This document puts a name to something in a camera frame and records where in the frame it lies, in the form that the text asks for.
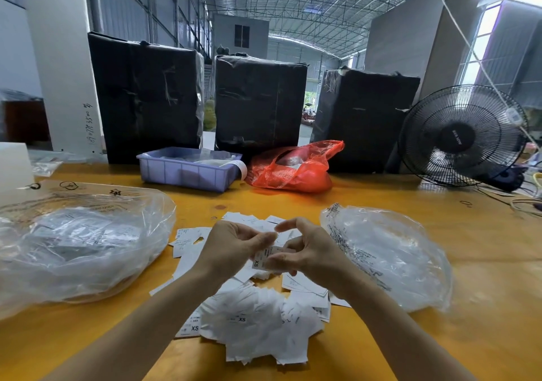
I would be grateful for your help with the white foam box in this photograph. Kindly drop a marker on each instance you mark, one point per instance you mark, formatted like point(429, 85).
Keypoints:
point(13, 171)

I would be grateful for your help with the clear plastic bag black print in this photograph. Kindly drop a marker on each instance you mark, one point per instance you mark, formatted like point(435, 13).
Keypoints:
point(398, 258)

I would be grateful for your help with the person's right forearm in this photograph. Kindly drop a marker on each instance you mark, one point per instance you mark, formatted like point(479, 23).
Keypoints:
point(406, 342)

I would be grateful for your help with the black table fan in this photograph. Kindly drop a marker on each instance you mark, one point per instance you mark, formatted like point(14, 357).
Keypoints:
point(461, 136)

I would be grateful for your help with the large black wrapped bale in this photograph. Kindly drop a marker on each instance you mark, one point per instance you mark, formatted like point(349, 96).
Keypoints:
point(366, 122)
point(146, 97)
point(261, 107)

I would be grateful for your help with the pile of white labels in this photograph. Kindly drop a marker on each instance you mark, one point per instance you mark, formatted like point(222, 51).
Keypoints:
point(250, 317)

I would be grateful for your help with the red plastic bag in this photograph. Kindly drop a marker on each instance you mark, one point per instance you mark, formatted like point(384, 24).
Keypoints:
point(295, 168)

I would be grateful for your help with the person's left forearm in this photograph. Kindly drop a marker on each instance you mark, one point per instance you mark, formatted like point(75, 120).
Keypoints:
point(127, 334)

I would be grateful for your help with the brown wooden cabinet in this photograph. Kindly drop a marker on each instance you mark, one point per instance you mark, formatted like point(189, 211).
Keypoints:
point(24, 122)

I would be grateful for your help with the white pillar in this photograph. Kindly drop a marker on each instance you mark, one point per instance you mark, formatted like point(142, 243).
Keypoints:
point(61, 59)

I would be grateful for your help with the white paper label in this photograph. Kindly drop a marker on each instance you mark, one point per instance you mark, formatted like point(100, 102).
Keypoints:
point(268, 256)

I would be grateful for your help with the grey cabin with window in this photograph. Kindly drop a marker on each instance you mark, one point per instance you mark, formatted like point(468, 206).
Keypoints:
point(240, 36)

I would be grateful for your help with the large clear bag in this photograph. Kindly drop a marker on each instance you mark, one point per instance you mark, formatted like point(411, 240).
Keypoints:
point(83, 245)

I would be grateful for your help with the blue plastic bin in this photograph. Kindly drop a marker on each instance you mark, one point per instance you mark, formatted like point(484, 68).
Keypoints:
point(182, 170)

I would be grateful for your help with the person's right hand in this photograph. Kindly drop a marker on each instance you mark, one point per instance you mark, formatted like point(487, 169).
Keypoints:
point(318, 254)

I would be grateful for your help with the person's left hand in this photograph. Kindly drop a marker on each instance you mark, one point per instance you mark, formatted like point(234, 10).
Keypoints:
point(227, 248)

